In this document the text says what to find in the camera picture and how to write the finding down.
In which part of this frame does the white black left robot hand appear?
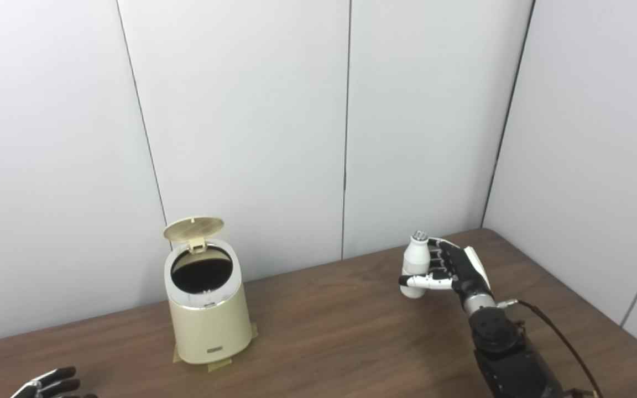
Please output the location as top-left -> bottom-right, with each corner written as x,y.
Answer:
10,366 -> 98,398

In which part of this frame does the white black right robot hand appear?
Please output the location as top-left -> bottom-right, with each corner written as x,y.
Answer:
398,238 -> 493,302

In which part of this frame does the small white plastic bottle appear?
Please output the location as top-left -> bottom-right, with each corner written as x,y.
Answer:
401,231 -> 430,299

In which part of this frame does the cream-colored bin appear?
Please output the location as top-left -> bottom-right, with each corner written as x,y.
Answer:
164,238 -> 253,365

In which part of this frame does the round cream bin lid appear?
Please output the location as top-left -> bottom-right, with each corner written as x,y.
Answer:
163,216 -> 225,254

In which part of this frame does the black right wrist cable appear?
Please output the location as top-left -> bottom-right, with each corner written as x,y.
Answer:
497,299 -> 604,398

